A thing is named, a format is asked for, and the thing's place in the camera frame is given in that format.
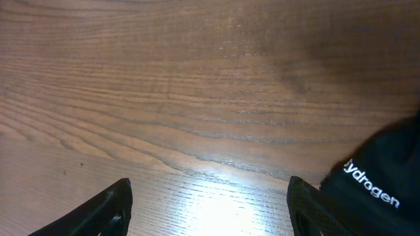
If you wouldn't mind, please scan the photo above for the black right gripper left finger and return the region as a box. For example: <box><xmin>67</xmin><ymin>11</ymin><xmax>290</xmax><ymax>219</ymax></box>
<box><xmin>30</xmin><ymin>178</ymin><xmax>133</xmax><ymax>236</ymax></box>

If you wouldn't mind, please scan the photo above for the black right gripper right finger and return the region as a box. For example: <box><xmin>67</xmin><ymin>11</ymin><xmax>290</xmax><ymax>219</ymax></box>
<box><xmin>287</xmin><ymin>176</ymin><xmax>354</xmax><ymax>236</ymax></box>

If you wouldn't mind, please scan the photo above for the black and coral t-shirt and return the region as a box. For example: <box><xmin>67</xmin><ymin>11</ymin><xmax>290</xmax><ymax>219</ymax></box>
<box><xmin>320</xmin><ymin>115</ymin><xmax>419</xmax><ymax>235</ymax></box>

